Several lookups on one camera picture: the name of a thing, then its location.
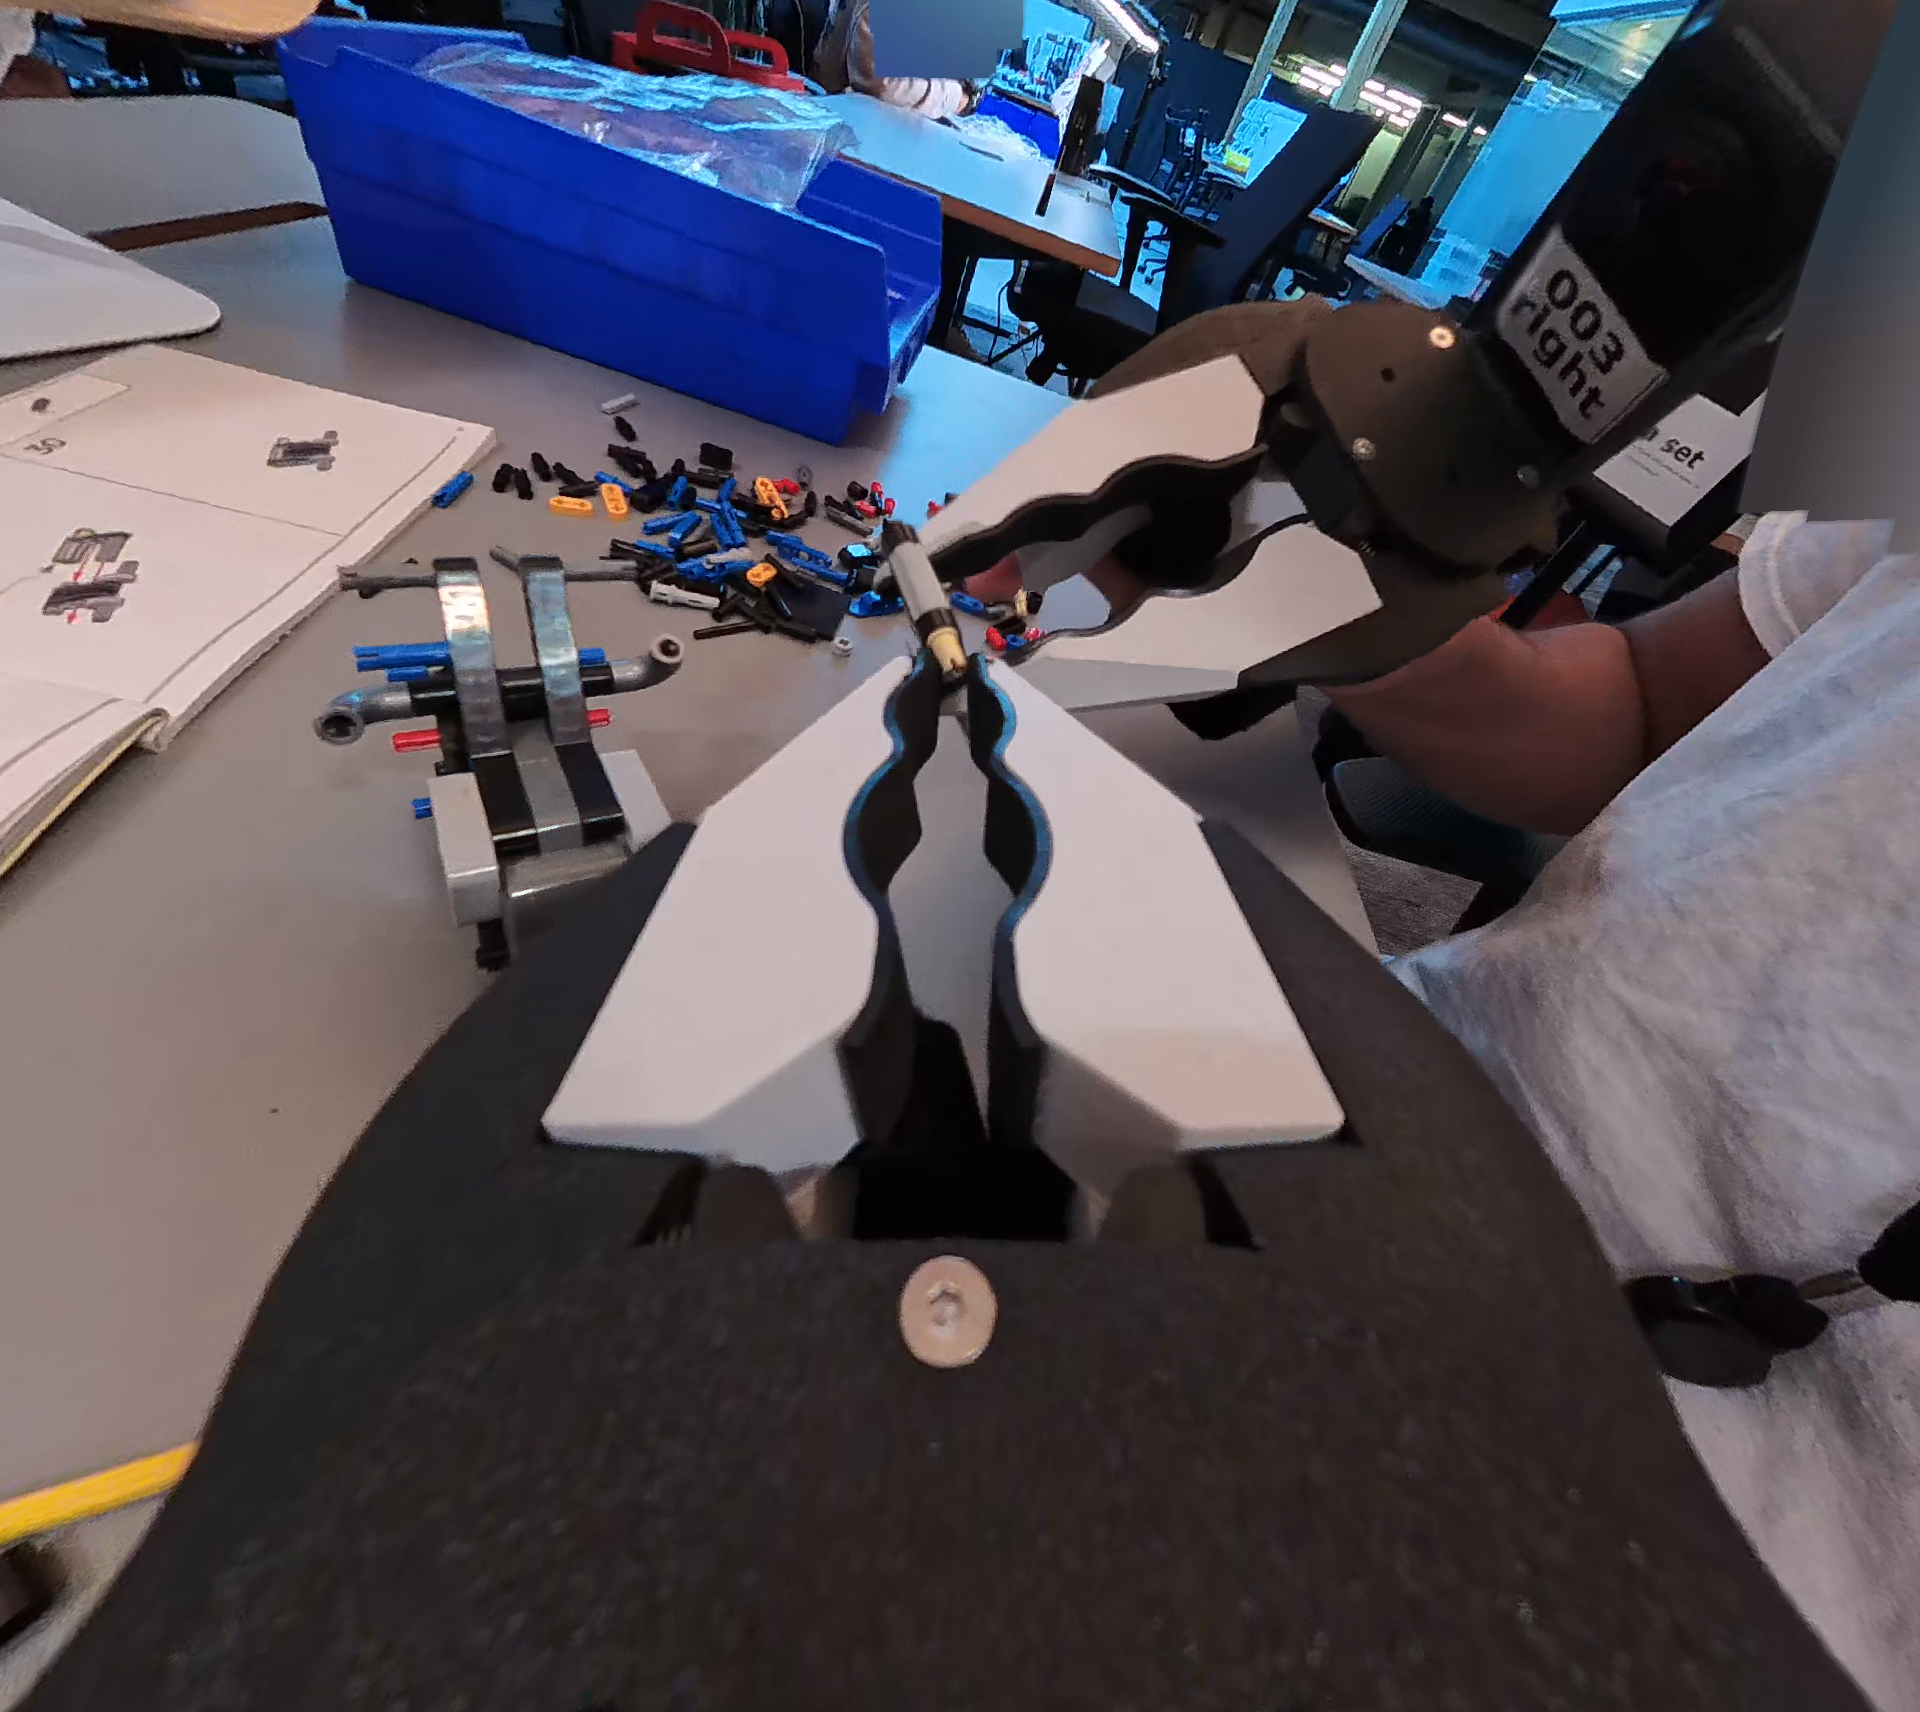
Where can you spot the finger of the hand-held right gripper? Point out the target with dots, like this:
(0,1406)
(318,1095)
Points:
(1246,631)
(1126,450)

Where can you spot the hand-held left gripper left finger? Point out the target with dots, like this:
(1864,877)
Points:
(703,992)

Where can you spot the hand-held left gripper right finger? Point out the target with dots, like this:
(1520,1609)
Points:
(1183,992)

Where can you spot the small black grey lego assembly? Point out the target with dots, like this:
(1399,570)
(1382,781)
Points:
(926,608)

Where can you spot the partly built grey lego model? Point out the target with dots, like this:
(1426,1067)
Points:
(517,706)

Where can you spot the pile of small lego pins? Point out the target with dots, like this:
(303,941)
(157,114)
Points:
(719,542)

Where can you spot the yellow lego axle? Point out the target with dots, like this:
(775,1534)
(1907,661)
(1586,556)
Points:
(89,1502)

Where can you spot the person's right hand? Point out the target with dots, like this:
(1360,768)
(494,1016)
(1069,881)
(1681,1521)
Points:
(1439,722)

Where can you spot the black office chair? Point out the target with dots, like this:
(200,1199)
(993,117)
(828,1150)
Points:
(1139,300)

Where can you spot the background work table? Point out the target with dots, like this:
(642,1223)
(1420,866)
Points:
(960,168)

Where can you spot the white led light panel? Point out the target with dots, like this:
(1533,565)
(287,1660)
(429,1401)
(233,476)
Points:
(1118,1)

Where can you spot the blue plastic bin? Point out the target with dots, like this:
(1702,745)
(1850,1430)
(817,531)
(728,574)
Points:
(600,257)

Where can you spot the red plastic crate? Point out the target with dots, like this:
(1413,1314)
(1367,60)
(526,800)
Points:
(675,16)

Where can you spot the white instruction booklet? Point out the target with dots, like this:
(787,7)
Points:
(226,574)

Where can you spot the white rounded stand base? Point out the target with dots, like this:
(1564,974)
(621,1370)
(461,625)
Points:
(89,300)

